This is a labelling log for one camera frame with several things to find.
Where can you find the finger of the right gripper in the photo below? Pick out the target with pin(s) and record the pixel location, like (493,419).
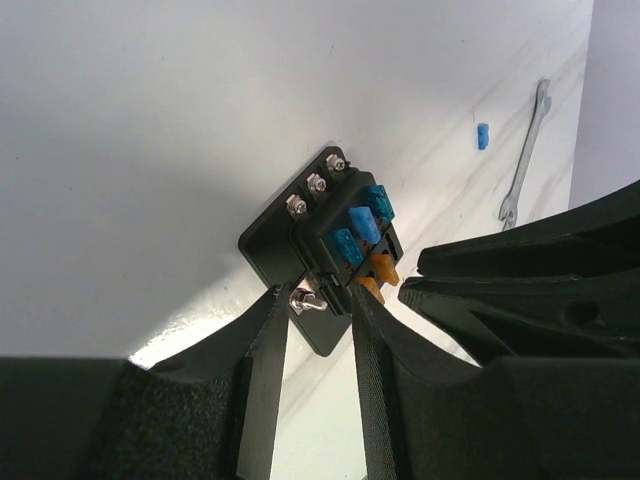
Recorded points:
(545,318)
(596,243)

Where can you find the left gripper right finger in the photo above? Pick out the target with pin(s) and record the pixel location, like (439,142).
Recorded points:
(427,414)

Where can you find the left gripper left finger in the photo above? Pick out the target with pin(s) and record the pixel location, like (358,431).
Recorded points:
(207,412)

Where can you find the orange fuse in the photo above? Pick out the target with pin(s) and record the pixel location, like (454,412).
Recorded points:
(371,285)
(384,268)

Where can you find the blue fuse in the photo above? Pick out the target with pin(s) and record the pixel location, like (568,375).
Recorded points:
(365,224)
(379,203)
(482,136)
(346,246)

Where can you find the black fuse box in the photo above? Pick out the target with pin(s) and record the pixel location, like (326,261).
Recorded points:
(289,242)

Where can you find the silver wrench right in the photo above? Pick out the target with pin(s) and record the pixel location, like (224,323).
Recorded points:
(508,212)

